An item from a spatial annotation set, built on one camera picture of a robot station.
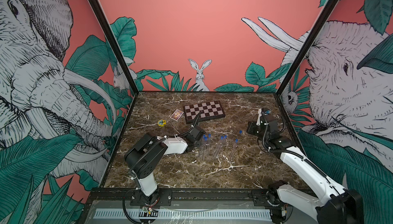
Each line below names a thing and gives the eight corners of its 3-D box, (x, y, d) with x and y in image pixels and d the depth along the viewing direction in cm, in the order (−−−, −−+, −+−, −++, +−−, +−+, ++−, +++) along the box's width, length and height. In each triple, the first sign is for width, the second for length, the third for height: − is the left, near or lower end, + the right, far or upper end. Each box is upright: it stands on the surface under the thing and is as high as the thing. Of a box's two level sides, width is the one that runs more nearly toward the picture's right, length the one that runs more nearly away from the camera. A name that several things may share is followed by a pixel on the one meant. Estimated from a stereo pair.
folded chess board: (185, 124, 104) (185, 121, 102) (183, 108, 113) (182, 105, 111) (225, 117, 108) (225, 114, 106) (219, 103, 117) (219, 100, 115)
